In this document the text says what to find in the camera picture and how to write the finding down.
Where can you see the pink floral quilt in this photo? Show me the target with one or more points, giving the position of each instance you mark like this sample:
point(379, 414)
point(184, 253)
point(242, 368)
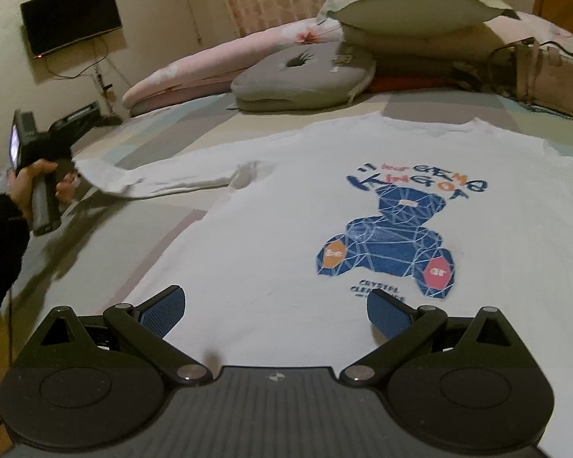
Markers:
point(210, 62)

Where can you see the beige pillow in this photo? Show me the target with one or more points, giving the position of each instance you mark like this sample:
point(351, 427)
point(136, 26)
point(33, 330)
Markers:
point(410, 52)

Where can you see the orange red cloth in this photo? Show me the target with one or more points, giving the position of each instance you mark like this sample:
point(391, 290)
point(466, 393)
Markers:
point(401, 83)

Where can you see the white printed sweatshirt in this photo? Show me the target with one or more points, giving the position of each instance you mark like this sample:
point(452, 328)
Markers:
point(267, 210)

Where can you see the pink handbag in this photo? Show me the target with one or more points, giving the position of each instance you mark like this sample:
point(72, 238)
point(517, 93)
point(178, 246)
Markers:
point(554, 86)

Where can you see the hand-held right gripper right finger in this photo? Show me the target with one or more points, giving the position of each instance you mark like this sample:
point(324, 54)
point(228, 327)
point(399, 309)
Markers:
point(387, 315)

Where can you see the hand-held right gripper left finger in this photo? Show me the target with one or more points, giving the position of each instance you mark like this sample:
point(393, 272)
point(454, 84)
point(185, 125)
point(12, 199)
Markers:
point(164, 312)

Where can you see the pale green pillow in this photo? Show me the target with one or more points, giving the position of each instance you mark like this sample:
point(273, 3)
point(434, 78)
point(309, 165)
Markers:
point(410, 0)

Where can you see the dark patterned cloth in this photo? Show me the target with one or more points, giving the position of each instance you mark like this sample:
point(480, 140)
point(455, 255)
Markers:
point(496, 88)

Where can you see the grey donut pillow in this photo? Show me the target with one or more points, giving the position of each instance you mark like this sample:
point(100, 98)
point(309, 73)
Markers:
point(305, 76)

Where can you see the black wall television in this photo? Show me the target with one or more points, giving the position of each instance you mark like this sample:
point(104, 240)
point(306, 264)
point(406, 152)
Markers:
point(71, 19)

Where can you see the person's left forearm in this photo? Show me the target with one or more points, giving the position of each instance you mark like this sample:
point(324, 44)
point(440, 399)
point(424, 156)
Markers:
point(0, 257)

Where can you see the person's left hand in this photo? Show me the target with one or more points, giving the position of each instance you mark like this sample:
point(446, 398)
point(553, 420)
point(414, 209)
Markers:
point(21, 186)

